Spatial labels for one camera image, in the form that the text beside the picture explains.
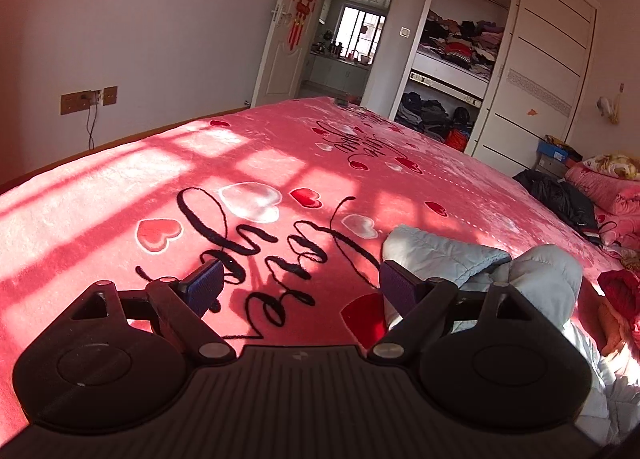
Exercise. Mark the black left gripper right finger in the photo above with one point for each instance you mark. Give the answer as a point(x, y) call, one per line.
point(422, 306)

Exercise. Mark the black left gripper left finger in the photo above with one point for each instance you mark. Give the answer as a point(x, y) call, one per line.
point(180, 305)

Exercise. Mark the light blue down jacket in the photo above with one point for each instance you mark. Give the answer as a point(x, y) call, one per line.
point(551, 280)

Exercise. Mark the white bedroom door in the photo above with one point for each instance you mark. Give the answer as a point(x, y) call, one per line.
point(281, 68)

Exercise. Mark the clothes pile on shelf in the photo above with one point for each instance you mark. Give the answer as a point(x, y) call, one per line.
point(472, 46)

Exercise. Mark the red heart print bed blanket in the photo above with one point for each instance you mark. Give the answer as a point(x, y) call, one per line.
point(297, 199)

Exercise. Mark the black jacket on bed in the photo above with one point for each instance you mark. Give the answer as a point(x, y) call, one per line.
point(563, 200)

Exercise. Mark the shiny red down jacket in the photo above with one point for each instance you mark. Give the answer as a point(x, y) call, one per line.
point(621, 288)

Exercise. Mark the blue cardboard box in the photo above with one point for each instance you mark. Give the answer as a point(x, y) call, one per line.
point(552, 151)

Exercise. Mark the pink folded quilt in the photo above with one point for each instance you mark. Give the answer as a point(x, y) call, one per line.
point(615, 202)

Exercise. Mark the white sliding wardrobe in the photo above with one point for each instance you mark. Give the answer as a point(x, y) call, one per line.
point(535, 87)

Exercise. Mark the brown wall socket panel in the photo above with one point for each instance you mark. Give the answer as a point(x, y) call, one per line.
point(84, 100)

